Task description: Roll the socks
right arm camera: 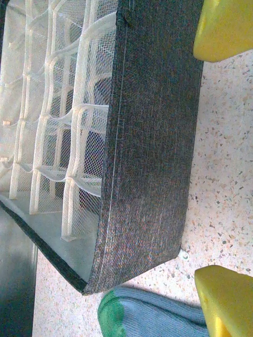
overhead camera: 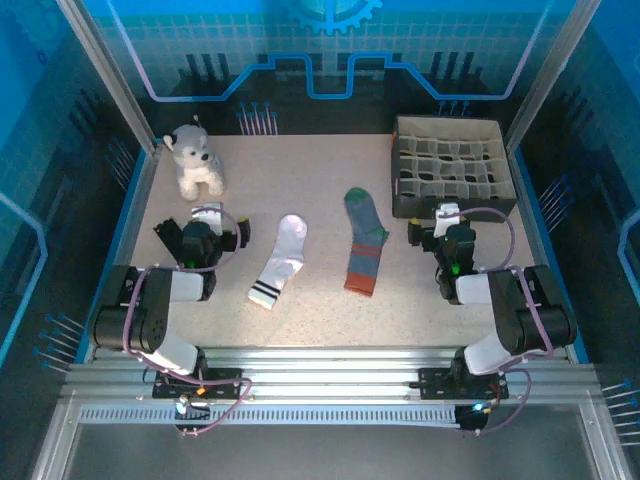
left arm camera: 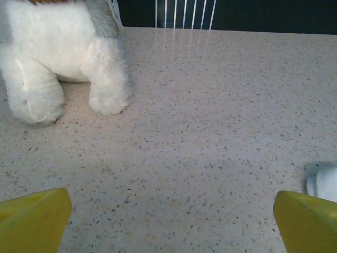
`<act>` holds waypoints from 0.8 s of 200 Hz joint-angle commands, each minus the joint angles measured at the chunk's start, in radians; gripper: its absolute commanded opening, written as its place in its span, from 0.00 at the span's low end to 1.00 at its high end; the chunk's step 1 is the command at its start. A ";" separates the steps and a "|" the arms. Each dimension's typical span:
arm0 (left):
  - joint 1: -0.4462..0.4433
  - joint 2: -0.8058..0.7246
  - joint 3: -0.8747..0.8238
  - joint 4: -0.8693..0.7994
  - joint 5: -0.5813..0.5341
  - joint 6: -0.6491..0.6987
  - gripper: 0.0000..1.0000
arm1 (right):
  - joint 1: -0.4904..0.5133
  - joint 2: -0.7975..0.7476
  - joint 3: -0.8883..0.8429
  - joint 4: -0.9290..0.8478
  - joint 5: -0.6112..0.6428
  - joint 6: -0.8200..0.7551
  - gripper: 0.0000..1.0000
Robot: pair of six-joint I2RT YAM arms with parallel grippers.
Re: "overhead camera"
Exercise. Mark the white sock black stripes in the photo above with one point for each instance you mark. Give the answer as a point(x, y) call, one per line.
point(287, 255)

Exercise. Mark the blue sock orange stripes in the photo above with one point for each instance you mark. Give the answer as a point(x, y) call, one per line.
point(365, 260)

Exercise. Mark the dark fabric sock organizer box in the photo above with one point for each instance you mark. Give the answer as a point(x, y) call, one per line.
point(450, 165)

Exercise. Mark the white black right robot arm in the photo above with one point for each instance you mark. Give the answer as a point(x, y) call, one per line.
point(525, 310)

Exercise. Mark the grey white plush husky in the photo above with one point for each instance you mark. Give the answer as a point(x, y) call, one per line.
point(195, 160)

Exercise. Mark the small circuit board with LED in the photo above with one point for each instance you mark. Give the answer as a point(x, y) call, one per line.
point(470, 420)
point(184, 406)

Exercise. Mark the grey metal bench panel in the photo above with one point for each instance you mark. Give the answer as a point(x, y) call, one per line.
point(325, 450)

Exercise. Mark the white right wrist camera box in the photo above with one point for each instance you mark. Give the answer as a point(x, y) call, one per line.
point(445, 217)

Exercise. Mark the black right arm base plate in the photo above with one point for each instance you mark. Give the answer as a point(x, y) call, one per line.
point(432, 384)

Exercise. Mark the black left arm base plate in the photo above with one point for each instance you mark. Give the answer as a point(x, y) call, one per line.
point(225, 384)

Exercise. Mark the aluminium mounting rail beam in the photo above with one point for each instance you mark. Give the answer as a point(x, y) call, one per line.
point(325, 370)

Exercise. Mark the aluminium frame post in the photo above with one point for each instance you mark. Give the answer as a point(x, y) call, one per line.
point(107, 75)
point(550, 75)

